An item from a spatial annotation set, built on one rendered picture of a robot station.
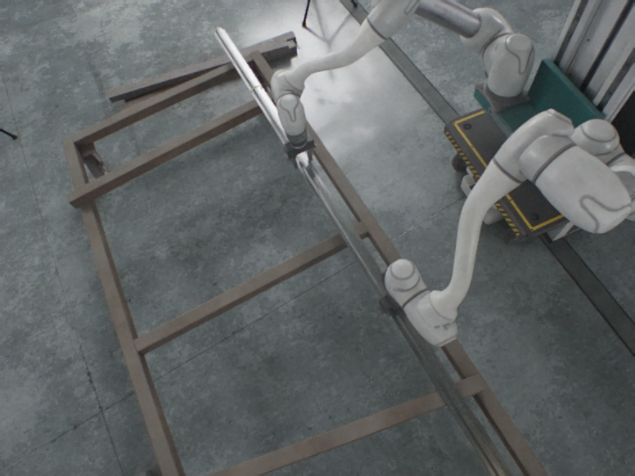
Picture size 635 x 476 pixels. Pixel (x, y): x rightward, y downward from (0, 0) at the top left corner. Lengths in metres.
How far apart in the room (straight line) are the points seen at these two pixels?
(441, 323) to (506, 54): 1.10
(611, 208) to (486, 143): 1.15
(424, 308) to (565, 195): 0.50
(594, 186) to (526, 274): 1.20
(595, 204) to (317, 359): 1.36
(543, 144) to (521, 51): 0.82
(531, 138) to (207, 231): 1.72
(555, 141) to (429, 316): 0.58
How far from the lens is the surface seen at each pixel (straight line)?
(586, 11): 1.83
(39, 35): 4.22
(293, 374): 2.02
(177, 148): 2.28
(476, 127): 2.22
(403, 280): 1.30
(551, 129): 1.14
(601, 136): 1.69
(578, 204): 1.10
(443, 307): 1.29
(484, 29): 1.99
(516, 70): 1.92
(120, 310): 2.04
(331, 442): 1.62
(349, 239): 1.77
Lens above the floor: 1.97
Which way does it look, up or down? 64 degrees down
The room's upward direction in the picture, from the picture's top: 11 degrees counter-clockwise
